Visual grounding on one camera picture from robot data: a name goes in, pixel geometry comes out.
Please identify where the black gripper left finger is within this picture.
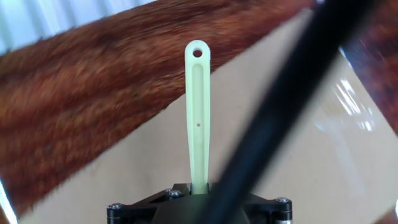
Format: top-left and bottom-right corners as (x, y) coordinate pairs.
(106, 182), (192, 224)

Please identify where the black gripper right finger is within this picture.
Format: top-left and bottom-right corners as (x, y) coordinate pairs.
(244, 192), (294, 224)

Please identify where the pale green plastic flyswatter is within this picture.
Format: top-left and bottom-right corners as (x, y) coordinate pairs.
(184, 39), (211, 195)

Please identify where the brown cardboard sheet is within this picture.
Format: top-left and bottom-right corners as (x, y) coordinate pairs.
(18, 9), (398, 224)

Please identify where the glossy wood-grain table mat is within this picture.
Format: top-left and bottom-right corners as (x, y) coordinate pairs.
(0, 0), (398, 224)

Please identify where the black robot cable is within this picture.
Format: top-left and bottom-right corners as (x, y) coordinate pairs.
(197, 0), (376, 224)

